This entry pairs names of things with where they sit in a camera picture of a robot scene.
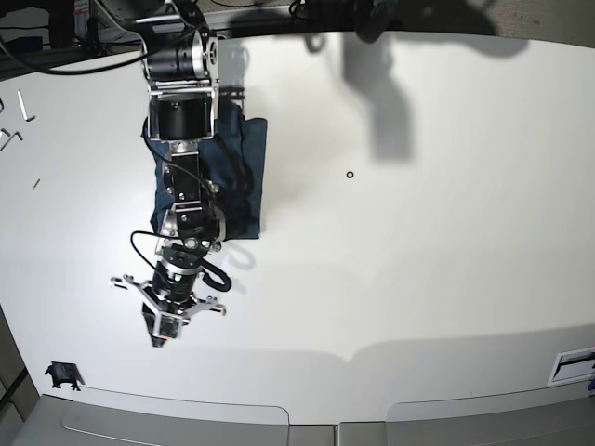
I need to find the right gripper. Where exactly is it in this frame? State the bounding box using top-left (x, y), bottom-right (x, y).
top-left (142, 262), bottom-right (200, 348)

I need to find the blue T-shirt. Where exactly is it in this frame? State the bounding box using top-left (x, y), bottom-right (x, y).
top-left (141, 100), bottom-right (268, 240)

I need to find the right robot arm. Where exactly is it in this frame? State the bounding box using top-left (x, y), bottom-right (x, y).
top-left (99, 1), bottom-right (231, 348)

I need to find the black plastic clip part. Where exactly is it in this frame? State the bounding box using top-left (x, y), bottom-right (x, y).
top-left (45, 361), bottom-right (85, 391)

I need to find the silver hex key pair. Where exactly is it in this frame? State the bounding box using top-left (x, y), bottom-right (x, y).
top-left (0, 128), bottom-right (23, 151)

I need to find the long silver hex key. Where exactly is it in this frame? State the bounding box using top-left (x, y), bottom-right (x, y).
top-left (17, 90), bottom-right (36, 123)

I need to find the blue box in background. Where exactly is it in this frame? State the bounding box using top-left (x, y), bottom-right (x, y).
top-left (4, 36), bottom-right (44, 54)

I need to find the right grey chair back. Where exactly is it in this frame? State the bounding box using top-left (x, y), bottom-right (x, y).
top-left (338, 386), bottom-right (595, 446)

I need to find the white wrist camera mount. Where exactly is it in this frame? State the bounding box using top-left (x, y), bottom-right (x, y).
top-left (111, 274), bottom-right (227, 348)

